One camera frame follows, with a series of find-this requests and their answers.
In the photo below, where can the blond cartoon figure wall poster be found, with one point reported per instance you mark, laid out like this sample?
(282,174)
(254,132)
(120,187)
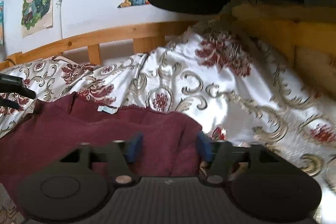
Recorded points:
(36,3)

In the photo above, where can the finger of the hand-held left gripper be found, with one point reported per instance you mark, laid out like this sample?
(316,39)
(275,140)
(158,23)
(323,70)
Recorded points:
(15,83)
(8,103)

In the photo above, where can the maroon long-sleeve sweater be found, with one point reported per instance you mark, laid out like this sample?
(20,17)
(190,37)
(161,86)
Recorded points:
(78,124)

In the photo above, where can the wooden bed frame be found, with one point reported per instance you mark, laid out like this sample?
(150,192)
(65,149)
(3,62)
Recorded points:
(118,31)

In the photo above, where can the blue orange cartoon wall poster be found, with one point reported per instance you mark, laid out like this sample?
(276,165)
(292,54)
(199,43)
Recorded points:
(1,22)

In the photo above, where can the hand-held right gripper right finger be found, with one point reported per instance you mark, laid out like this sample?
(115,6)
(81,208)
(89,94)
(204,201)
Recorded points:
(205,148)

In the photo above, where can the white floral satin blanket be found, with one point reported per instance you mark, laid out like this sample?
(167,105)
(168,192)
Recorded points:
(236,87)

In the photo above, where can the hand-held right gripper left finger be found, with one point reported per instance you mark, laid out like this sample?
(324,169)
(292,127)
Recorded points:
(134,148)

